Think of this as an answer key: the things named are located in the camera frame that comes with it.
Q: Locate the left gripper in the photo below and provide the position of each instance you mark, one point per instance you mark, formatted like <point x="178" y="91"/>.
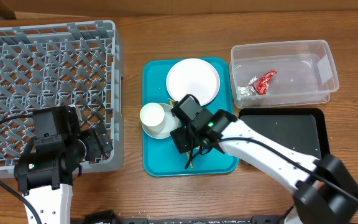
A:
<point x="96" y="149"/>

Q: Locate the wooden chopstick lower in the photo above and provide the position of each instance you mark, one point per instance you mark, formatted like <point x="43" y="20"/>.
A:
<point x="187" y="154"/>

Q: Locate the black tray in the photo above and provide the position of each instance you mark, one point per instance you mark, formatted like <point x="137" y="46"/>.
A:
<point x="301" y="129"/>

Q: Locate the white cup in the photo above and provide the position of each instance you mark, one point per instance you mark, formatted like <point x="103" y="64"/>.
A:
<point x="152" y="115"/>

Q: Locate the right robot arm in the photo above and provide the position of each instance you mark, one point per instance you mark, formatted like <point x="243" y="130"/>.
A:
<point x="323" y="190"/>

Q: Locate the grey dishwasher rack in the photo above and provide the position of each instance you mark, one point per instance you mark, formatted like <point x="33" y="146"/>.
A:
<point x="80" y="63"/>

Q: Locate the clear plastic bin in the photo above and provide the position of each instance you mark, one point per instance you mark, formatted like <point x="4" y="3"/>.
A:
<point x="306" y="72"/>

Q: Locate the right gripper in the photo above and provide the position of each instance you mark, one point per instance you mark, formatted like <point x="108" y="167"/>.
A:
<point x="182" y="141"/>

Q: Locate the grey shallow bowl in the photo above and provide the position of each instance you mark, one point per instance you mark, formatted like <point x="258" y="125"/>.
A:
<point x="170" y="123"/>

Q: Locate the teal plastic tray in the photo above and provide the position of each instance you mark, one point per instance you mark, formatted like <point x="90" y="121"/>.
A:
<point x="160" y="156"/>

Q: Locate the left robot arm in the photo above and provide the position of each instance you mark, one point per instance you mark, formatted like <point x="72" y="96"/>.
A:
<point x="44" y="172"/>

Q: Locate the red snack wrapper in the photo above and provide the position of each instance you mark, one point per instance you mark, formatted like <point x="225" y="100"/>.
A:
<point x="257" y="86"/>

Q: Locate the large white plate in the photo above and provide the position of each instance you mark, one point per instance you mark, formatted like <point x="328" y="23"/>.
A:
<point x="193" y="76"/>

